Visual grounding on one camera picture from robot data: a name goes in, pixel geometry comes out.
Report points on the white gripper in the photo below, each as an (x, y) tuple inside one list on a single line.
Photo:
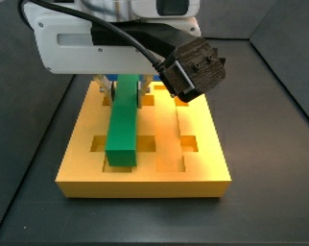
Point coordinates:
[(76, 46)]

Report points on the green long block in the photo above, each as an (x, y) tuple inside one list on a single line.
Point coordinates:
[(121, 142)]

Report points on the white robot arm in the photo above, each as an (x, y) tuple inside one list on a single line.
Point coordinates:
[(116, 37)]

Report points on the yellow slotted board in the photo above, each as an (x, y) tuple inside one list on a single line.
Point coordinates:
[(179, 155)]

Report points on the blue long block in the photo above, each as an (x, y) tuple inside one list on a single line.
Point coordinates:
[(113, 77)]

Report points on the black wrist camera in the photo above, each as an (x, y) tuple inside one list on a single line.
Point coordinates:
[(185, 60)]

